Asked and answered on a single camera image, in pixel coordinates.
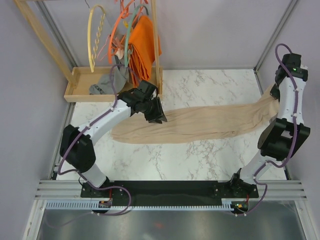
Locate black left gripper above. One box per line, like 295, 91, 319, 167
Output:
141, 97, 167, 125

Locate beige trousers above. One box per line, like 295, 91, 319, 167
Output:
111, 87, 280, 145

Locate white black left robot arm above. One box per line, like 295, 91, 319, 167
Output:
59, 80, 167, 197

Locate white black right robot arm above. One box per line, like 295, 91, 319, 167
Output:
228, 53, 311, 198

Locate pink thin hanger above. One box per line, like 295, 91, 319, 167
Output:
97, 34, 111, 62

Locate teal plastic hanger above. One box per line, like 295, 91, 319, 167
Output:
124, 4, 149, 68

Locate orange plastic hanger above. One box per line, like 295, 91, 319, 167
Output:
107, 0, 136, 64

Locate grey garment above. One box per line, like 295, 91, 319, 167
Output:
89, 56, 130, 95

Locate orange cloth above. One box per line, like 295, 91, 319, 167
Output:
128, 15, 155, 88

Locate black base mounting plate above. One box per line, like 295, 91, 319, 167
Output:
79, 179, 258, 207

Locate wooden clothes rack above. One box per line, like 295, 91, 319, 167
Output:
15, 0, 163, 103

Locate grey slotted cable duct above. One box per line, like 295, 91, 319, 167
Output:
45, 198, 234, 211

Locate aluminium frame rail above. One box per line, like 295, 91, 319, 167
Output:
34, 180, 307, 201

